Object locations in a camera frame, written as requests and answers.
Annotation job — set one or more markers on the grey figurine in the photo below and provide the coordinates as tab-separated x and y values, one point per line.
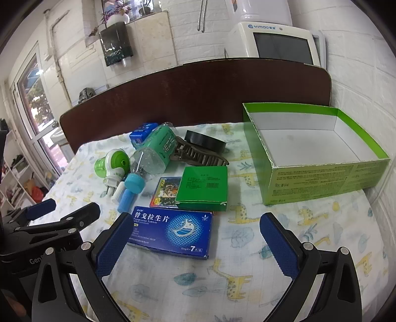
85	95

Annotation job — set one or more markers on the black marker pen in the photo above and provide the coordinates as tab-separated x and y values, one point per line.
125	201

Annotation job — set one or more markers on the white panel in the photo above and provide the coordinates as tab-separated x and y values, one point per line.
321	46

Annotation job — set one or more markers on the dark green wall dispenser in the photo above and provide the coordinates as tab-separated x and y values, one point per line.
114	43

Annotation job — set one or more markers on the giraffe printed blanket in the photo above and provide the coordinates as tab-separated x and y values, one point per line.
247	247

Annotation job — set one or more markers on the white shelf unit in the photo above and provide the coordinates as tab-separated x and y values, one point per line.
18	173

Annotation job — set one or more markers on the brown hair claw clip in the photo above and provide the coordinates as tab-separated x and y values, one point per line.
198	154

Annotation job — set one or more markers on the small green box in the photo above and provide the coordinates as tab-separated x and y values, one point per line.
204	182

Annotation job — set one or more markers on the potted plant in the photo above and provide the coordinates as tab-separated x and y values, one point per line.
117	18
145	6

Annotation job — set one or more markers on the plastic bottle green label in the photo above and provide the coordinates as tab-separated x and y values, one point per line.
157	145

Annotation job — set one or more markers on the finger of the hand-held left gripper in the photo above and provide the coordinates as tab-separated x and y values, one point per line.
77	218
40	209

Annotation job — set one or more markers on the green cardboard box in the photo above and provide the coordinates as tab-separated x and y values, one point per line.
309	179

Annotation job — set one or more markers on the white wall appliance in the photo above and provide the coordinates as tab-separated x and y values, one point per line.
260	10

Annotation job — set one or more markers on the white water purifier with screen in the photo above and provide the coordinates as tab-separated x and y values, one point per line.
278	43

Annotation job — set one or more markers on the glass door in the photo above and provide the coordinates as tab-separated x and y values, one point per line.
34	102

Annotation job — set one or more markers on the blue cube container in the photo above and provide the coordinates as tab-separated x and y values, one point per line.
139	134

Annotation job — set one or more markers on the blue medicine box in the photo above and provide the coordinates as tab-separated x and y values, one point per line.
173	229

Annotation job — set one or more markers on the green white mosquito repellent heater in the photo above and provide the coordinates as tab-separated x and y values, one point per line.
111	161

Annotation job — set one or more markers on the dark brown headboard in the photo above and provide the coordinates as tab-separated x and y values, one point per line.
185	93

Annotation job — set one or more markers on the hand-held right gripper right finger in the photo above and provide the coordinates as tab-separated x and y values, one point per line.
278	244

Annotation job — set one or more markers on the black tape roll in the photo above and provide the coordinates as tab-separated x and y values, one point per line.
201	139

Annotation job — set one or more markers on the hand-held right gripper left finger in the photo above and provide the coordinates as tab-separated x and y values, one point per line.
113	244

